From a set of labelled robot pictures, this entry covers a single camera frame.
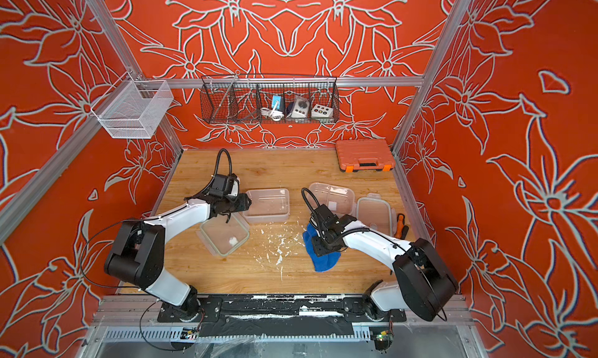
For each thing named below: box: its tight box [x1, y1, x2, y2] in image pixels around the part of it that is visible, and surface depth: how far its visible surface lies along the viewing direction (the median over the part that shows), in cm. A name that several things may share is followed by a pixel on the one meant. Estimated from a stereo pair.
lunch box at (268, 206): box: [242, 188, 291, 224], surface depth 100 cm
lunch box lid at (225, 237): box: [195, 211, 250, 257], surface depth 90 cm
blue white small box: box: [271, 94, 282, 110], surface depth 85 cm
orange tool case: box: [334, 138, 395, 173], surface depth 113 cm
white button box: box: [311, 103, 335, 119], surface depth 96 cm
